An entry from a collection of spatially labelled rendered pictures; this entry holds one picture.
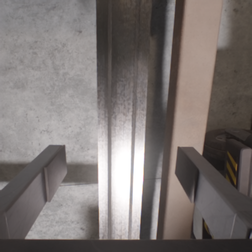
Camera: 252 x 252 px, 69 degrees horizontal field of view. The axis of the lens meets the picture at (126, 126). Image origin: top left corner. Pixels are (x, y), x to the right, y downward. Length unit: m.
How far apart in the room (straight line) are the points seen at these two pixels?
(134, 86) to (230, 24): 0.52
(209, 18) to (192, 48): 0.05
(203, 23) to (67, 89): 0.44
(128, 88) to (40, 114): 0.49
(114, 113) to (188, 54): 0.16
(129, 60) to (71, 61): 0.42
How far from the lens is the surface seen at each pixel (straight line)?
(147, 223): 0.83
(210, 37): 0.34
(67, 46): 0.63
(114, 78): 0.22
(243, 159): 0.38
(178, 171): 0.16
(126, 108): 0.22
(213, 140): 0.59
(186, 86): 0.32
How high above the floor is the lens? 0.61
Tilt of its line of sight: 75 degrees down
